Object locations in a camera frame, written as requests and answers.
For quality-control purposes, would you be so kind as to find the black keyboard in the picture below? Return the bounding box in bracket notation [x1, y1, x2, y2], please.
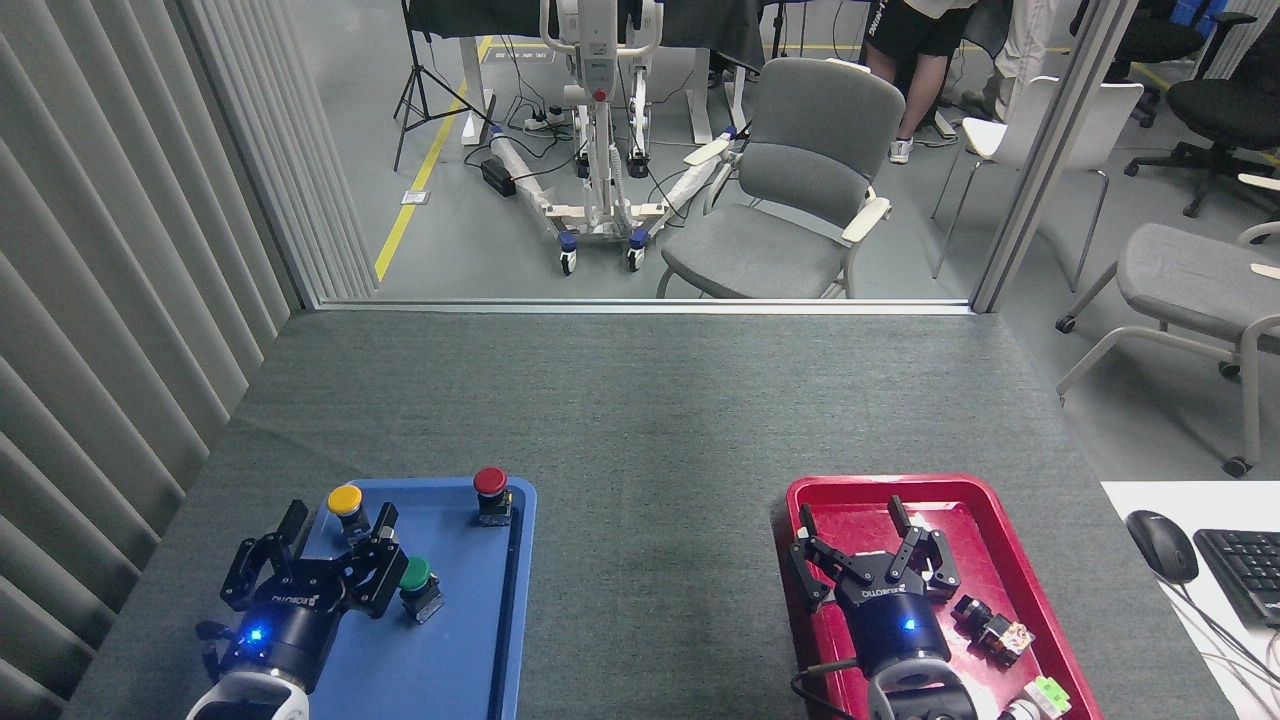
[1192, 527, 1280, 630]

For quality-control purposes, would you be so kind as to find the red push button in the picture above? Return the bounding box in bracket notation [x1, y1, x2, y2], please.
[472, 465, 515, 529]

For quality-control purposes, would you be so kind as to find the green push button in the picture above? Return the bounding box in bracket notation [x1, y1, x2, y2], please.
[397, 555, 446, 626]

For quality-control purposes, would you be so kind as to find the grey chair on castors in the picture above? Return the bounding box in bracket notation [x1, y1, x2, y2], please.
[1054, 221, 1280, 479]

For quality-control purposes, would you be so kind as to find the grey armchair with cream armrests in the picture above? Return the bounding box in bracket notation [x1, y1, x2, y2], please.
[654, 56, 908, 300]

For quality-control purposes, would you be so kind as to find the white plastic chair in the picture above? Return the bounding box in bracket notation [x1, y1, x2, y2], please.
[931, 75, 1146, 294]

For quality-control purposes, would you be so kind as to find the black switch with orange end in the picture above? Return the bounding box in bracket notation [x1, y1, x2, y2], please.
[949, 594, 1037, 668]

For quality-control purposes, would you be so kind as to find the blue plastic tray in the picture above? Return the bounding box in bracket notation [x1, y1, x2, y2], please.
[225, 476, 539, 720]

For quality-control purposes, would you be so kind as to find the silver post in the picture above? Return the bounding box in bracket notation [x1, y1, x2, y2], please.
[970, 0, 1143, 315]

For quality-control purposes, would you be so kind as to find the black mouse cable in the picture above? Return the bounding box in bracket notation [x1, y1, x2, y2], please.
[1163, 580, 1280, 696]

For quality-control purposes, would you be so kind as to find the yellow push button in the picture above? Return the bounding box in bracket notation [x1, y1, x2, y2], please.
[326, 484, 374, 547]

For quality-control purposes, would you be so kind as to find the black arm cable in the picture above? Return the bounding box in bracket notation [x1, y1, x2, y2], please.
[789, 658, 873, 720]

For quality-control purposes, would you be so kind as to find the white stand on wheels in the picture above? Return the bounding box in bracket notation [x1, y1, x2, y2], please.
[487, 0, 753, 276]

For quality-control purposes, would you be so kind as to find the silver table rail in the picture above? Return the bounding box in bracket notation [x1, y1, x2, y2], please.
[316, 297, 975, 317]

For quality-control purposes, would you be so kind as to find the person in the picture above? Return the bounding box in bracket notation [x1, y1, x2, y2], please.
[861, 0, 981, 166]

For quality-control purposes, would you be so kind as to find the black computer mouse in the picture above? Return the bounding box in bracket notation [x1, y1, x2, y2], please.
[1125, 509, 1201, 586]

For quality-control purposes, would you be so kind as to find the grey slatted panel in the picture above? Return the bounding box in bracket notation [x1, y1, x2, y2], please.
[0, 0, 379, 720]

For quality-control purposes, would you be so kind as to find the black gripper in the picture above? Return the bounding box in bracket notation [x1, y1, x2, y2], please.
[220, 499, 410, 693]
[788, 495, 962, 682]

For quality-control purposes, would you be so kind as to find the white switch with green block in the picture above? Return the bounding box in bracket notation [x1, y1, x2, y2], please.
[998, 675, 1074, 720]

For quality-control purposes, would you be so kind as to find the black office chair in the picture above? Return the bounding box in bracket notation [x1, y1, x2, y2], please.
[1123, 11, 1280, 220]

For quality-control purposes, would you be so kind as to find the red plastic tray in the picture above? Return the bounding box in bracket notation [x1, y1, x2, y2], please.
[784, 473, 1103, 720]

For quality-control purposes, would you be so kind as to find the black tripod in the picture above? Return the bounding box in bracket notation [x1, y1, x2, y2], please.
[392, 0, 497, 174]

